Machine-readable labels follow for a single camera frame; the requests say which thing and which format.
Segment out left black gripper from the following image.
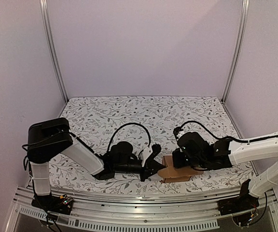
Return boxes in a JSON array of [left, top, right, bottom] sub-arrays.
[[114, 159, 166, 182]]

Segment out brown cardboard box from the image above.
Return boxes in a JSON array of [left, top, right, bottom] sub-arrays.
[[157, 156, 204, 183]]

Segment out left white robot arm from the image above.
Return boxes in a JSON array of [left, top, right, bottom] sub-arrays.
[[22, 118, 165, 210]]

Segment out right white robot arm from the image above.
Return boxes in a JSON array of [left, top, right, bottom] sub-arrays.
[[173, 126, 278, 211]]

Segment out floral patterned table mat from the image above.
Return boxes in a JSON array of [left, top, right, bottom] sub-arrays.
[[49, 96, 255, 195]]

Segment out perforated metal strip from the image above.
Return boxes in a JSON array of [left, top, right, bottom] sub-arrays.
[[19, 201, 221, 232]]

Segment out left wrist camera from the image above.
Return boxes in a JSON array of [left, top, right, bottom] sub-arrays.
[[139, 144, 161, 167]]

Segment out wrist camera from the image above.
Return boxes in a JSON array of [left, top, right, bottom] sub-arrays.
[[173, 127, 185, 141], [139, 144, 161, 167]]

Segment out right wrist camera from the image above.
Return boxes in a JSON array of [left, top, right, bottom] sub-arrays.
[[173, 127, 185, 141]]

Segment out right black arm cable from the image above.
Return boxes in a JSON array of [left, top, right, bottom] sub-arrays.
[[177, 120, 278, 144]]

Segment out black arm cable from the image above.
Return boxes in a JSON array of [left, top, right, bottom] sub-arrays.
[[177, 120, 278, 144], [107, 122, 152, 155]]

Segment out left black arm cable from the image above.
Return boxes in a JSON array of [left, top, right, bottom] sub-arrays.
[[107, 122, 152, 155]]

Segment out aluminium front rail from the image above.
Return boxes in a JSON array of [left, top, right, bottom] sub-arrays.
[[13, 186, 277, 221]]

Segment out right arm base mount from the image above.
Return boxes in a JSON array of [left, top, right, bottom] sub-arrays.
[[217, 179, 259, 216]]

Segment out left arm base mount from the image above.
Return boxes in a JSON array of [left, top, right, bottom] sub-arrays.
[[31, 193, 74, 215]]

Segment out right aluminium corner post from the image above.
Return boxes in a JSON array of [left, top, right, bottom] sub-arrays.
[[221, 0, 250, 105]]

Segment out aluminium corner post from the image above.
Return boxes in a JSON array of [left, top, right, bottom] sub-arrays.
[[221, 0, 250, 105], [40, 0, 69, 103]]

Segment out left aluminium corner post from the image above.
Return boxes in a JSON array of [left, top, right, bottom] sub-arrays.
[[40, 0, 69, 103]]

